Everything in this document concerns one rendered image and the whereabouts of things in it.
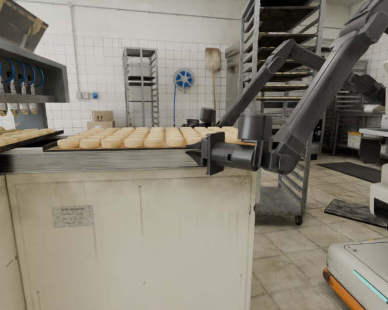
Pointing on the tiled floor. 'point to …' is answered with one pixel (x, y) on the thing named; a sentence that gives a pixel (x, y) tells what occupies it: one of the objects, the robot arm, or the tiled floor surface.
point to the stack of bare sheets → (354, 213)
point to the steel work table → (360, 128)
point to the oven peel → (212, 64)
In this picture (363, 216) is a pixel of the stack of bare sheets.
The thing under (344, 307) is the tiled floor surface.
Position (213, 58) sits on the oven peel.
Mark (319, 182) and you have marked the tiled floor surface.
